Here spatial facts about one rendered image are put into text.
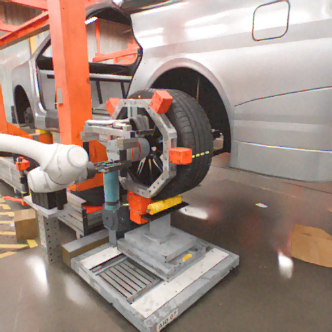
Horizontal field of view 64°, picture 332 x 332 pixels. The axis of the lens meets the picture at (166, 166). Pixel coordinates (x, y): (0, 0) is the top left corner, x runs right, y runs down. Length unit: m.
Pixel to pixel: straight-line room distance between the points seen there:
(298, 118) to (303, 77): 0.18
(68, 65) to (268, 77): 1.13
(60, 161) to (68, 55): 1.01
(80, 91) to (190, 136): 0.80
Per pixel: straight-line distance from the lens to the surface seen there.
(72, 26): 1.84
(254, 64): 1.46
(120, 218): 1.86
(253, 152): 1.46
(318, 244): 2.49
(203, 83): 2.01
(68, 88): 1.77
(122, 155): 1.24
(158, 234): 1.78
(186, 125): 1.35
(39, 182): 1.04
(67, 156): 0.89
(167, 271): 1.63
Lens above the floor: 1.12
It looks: 14 degrees down
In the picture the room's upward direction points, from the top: straight up
